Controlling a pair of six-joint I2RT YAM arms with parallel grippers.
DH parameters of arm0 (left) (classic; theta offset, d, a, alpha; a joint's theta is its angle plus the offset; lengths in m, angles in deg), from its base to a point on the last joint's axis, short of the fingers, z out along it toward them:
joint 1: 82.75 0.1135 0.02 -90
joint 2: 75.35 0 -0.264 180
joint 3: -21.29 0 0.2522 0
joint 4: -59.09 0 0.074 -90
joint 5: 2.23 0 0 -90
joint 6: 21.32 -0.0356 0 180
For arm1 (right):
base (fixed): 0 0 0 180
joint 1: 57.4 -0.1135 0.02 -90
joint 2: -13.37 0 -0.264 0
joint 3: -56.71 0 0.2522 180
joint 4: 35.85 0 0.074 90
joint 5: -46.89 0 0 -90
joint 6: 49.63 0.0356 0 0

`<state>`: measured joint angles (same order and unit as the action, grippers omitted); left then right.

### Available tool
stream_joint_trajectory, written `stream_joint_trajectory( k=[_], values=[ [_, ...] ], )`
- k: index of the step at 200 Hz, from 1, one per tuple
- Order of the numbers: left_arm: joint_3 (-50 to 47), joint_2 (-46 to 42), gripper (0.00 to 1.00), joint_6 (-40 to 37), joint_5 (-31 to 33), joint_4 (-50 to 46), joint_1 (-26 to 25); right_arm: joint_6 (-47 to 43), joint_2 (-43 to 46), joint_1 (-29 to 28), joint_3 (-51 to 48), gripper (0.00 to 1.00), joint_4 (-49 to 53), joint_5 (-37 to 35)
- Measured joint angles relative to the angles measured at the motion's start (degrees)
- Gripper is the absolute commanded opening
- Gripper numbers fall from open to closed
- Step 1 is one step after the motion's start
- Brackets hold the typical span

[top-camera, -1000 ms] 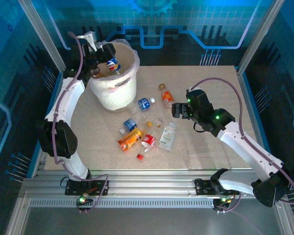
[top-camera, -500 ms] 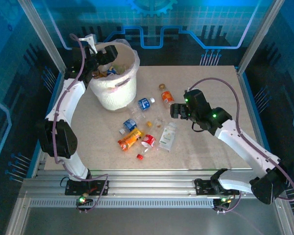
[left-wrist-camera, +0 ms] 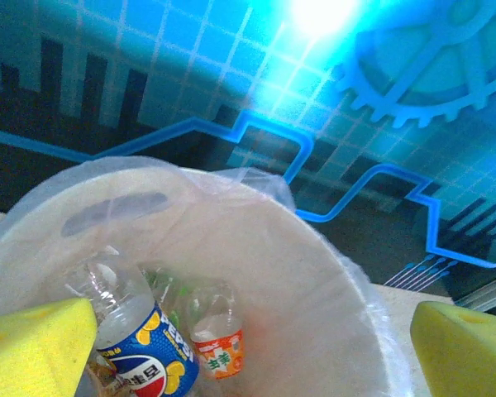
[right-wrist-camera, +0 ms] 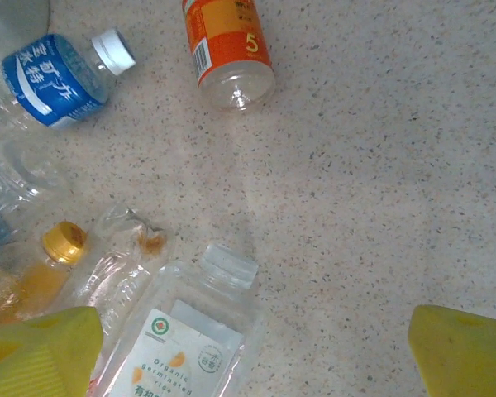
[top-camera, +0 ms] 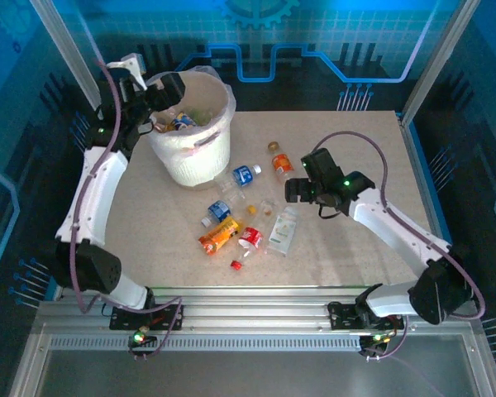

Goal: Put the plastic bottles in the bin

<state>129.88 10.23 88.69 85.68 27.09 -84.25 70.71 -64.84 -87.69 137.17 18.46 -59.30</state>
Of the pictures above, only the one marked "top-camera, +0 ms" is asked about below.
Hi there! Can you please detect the orange label gold cap bottle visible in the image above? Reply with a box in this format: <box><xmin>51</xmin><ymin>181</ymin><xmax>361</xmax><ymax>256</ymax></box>
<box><xmin>267</xmin><ymin>141</ymin><xmax>295</xmax><ymax>186</ymax></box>

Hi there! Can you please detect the aluminium frame post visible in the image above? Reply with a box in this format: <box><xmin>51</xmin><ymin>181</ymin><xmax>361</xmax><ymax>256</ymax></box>
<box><xmin>31</xmin><ymin>0</ymin><xmax>117</xmax><ymax>125</ymax></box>
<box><xmin>400</xmin><ymin>0</ymin><xmax>480</xmax><ymax>125</ymax></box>

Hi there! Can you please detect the aluminium blue table side rail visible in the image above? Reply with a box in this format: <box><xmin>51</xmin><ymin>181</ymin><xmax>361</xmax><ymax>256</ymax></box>
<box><xmin>396</xmin><ymin>111</ymin><xmax>454</xmax><ymax>249</ymax></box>

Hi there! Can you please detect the orange yellow juice bottle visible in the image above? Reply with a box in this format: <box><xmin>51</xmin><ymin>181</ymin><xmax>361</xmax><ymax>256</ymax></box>
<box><xmin>197</xmin><ymin>215</ymin><xmax>244</xmax><ymax>256</ymax></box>

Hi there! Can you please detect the clear plastic bin liner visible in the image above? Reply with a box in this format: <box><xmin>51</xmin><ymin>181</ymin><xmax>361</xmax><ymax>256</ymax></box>
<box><xmin>144</xmin><ymin>65</ymin><xmax>237</xmax><ymax>156</ymax></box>

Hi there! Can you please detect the large blue label bottle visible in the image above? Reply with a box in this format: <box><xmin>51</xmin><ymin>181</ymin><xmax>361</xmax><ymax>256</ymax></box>
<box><xmin>214</xmin><ymin>164</ymin><xmax>263</xmax><ymax>195</ymax></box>

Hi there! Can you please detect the white plastic bin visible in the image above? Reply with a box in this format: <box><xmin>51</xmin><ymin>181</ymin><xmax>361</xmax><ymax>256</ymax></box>
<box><xmin>142</xmin><ymin>68</ymin><xmax>237</xmax><ymax>191</ymax></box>

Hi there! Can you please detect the grey slotted cable duct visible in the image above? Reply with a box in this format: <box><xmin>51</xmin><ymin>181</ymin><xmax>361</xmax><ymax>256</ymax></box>
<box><xmin>49</xmin><ymin>335</ymin><xmax>369</xmax><ymax>353</ymax></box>

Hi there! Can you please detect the red label cola bottle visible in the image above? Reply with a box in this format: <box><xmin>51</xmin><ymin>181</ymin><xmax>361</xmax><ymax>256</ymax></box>
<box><xmin>230</xmin><ymin>225</ymin><xmax>265</xmax><ymax>272</ymax></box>

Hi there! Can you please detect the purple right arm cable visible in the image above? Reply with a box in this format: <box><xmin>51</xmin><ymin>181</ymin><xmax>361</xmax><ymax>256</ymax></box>
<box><xmin>312</xmin><ymin>131</ymin><xmax>488</xmax><ymax>361</ymax></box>

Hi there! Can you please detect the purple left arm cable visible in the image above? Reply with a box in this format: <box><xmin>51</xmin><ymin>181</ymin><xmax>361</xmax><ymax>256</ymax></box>
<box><xmin>68</xmin><ymin>60</ymin><xmax>185</xmax><ymax>361</ymax></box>

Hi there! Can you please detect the clear crushed plastic bottle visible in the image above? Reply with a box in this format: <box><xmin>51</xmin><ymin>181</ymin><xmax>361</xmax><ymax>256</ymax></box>
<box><xmin>259</xmin><ymin>198</ymin><xmax>279</xmax><ymax>228</ymax></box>

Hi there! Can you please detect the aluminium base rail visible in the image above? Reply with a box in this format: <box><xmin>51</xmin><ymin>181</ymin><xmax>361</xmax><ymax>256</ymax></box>
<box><xmin>35</xmin><ymin>287</ymin><xmax>480</xmax><ymax>336</ymax></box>

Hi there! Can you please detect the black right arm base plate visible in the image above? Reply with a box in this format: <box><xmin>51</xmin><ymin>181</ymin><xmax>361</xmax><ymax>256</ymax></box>
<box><xmin>328</xmin><ymin>300</ymin><xmax>402</xmax><ymax>332</ymax></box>

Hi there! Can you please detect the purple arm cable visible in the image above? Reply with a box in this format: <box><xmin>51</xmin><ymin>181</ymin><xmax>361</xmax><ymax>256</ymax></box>
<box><xmin>68</xmin><ymin>60</ymin><xmax>185</xmax><ymax>361</ymax></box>
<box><xmin>312</xmin><ymin>131</ymin><xmax>488</xmax><ymax>361</ymax></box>

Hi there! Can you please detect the white green label bottle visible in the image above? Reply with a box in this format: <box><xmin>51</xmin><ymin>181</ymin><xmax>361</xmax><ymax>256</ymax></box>
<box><xmin>267</xmin><ymin>205</ymin><xmax>298</xmax><ymax>256</ymax></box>

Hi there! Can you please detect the small blue label bottle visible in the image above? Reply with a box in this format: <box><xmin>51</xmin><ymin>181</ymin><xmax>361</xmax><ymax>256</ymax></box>
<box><xmin>201</xmin><ymin>198</ymin><xmax>249</xmax><ymax>227</ymax></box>

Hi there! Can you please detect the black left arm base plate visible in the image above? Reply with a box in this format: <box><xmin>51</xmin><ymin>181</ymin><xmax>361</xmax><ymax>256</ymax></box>
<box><xmin>109</xmin><ymin>304</ymin><xmax>185</xmax><ymax>332</ymax></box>

